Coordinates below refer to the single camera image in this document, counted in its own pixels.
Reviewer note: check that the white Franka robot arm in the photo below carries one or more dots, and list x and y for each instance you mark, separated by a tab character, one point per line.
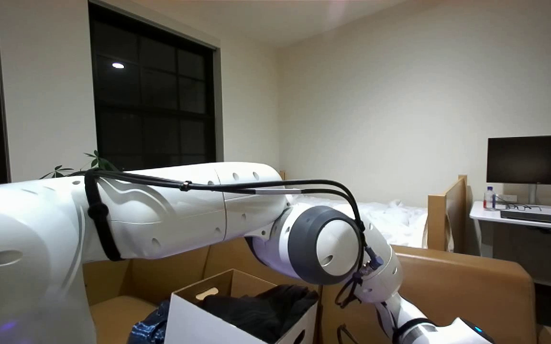
162	204

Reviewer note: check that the white cardboard storage box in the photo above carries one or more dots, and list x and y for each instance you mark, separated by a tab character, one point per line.
200	318

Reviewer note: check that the black cloth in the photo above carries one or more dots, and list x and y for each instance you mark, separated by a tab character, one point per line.
250	313

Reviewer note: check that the large dark window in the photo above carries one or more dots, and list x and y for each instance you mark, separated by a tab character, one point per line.
154	83

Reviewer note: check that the green potted plant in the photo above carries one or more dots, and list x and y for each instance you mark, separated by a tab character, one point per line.
97	164

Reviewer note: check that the blue cloth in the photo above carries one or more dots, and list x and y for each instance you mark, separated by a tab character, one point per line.
152	328

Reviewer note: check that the clear water bottle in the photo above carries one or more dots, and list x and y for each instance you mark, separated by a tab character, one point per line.
491	200

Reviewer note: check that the tan leather sofa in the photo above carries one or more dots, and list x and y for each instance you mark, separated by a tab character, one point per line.
479	288

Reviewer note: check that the white desk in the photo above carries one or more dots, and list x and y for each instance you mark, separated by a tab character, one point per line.
525	242

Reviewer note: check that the black computer monitor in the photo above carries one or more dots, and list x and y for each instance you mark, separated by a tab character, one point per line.
535	160

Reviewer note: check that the black keyboard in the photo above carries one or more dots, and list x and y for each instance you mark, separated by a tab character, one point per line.
531	217

